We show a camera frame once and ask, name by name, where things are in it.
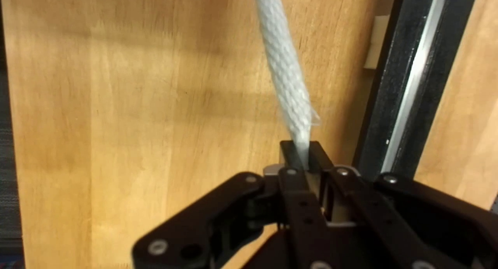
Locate white braided rope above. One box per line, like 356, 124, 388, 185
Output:
253, 0, 322, 171

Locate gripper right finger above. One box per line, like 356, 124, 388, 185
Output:
309, 141, 498, 269

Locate black metal frame bar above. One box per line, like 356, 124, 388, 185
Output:
352, 0, 480, 182

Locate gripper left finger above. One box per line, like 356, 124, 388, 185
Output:
132, 141, 331, 269

